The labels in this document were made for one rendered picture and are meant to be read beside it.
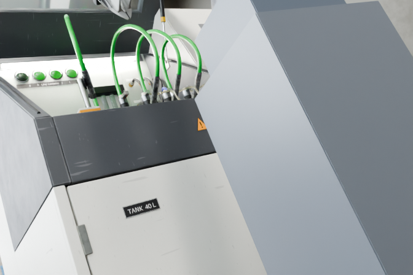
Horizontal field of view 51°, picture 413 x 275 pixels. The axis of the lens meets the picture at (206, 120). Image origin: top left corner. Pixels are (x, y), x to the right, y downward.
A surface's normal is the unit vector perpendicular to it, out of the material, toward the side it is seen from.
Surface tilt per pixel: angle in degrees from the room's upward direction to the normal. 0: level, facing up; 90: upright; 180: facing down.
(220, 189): 90
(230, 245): 90
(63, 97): 90
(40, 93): 90
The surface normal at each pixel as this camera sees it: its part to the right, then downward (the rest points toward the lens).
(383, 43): 0.36, -0.43
